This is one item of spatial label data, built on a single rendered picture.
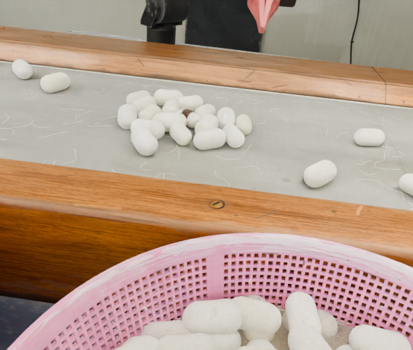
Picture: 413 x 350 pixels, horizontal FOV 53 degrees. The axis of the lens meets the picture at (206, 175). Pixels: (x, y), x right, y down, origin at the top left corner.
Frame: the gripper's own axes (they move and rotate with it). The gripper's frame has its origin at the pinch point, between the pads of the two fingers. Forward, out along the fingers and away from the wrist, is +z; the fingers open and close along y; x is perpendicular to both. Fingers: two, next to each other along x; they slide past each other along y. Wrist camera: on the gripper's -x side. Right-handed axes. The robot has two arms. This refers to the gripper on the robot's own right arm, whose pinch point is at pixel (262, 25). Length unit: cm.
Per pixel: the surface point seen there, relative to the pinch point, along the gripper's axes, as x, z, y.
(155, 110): -7.5, 18.6, -11.1
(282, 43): 152, -115, 23
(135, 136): -12.2, 23.9, -11.5
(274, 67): 4.2, 3.7, 2.7
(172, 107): -6.7, 17.7, -9.4
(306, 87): 3.3, 6.9, 7.2
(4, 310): -15.3, 40.1, -17.9
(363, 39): 144, -117, 66
